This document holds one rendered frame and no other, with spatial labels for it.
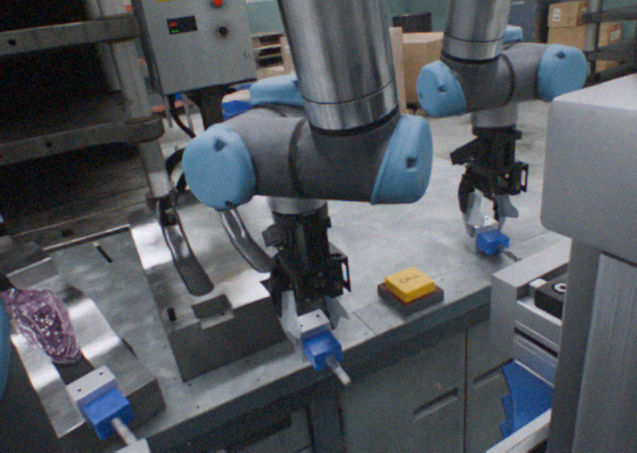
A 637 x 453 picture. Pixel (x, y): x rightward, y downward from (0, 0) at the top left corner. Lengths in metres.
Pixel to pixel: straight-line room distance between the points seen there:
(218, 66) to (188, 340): 0.97
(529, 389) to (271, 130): 0.36
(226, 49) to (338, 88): 1.18
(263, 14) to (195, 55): 6.70
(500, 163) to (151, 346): 0.64
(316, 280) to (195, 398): 0.24
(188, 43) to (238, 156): 1.08
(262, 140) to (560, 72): 0.44
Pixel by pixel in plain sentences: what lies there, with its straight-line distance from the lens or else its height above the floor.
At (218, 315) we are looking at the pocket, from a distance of 0.75.
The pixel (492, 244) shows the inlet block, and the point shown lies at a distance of 0.93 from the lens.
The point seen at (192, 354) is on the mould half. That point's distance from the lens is 0.73.
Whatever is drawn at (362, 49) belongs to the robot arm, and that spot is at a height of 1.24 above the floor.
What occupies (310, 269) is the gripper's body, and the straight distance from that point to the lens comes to 0.58.
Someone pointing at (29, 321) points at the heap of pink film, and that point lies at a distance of 0.81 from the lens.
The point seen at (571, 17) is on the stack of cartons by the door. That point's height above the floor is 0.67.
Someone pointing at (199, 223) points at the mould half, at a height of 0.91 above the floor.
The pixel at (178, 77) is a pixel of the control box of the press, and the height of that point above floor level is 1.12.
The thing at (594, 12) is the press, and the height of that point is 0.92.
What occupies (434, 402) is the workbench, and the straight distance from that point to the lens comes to 1.08.
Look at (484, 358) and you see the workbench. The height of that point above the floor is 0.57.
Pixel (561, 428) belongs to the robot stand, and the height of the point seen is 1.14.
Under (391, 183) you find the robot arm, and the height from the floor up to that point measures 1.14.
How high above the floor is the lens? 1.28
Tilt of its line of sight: 24 degrees down
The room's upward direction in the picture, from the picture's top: 7 degrees counter-clockwise
